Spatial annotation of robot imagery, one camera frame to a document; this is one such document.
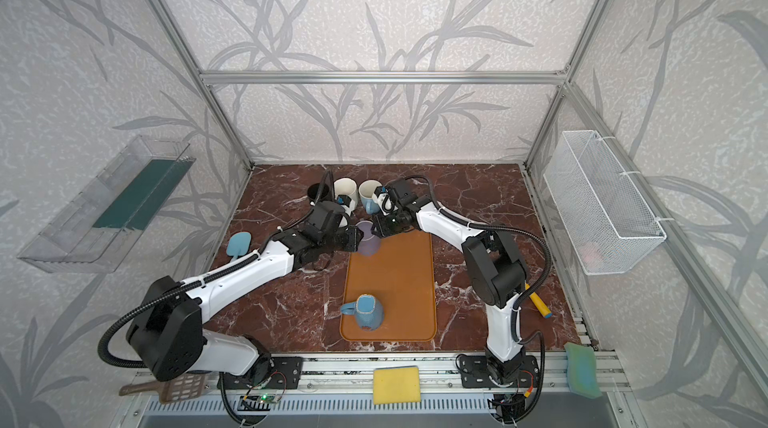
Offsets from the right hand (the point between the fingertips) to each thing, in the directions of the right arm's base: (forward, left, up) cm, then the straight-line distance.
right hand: (377, 219), depth 93 cm
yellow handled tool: (-25, -47, -7) cm, 54 cm away
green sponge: (-39, -54, -10) cm, 67 cm away
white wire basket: (-18, -51, +26) cm, 60 cm away
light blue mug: (+12, +4, -1) cm, 13 cm away
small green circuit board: (-46, +28, -11) cm, 55 cm away
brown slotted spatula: (-43, +46, -9) cm, 64 cm away
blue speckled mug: (-28, +1, +1) cm, 28 cm away
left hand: (-5, +3, +5) cm, 8 cm away
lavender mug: (-7, +2, -2) cm, 8 cm away
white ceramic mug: (+11, +11, +2) cm, 15 cm away
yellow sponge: (-43, -7, -7) cm, 44 cm away
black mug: (+14, +24, -3) cm, 28 cm away
